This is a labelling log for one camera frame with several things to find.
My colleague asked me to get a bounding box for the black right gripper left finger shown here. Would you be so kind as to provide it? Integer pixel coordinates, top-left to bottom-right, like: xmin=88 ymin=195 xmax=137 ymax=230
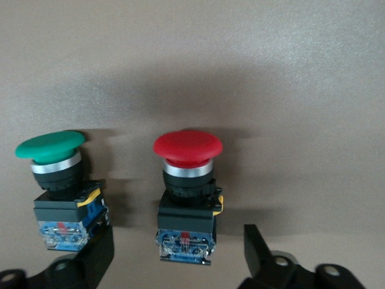
xmin=0 ymin=224 xmax=116 ymax=289

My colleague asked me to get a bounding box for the green mushroom push button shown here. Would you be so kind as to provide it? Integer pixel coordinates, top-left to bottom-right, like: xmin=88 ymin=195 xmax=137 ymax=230
xmin=14 ymin=129 xmax=111 ymax=252

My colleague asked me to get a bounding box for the red mushroom push button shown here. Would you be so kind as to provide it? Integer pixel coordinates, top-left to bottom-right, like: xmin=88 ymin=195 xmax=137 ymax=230
xmin=152 ymin=129 xmax=225 ymax=266

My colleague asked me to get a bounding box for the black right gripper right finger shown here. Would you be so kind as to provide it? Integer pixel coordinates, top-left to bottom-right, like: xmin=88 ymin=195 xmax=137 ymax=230
xmin=236 ymin=223 xmax=367 ymax=289

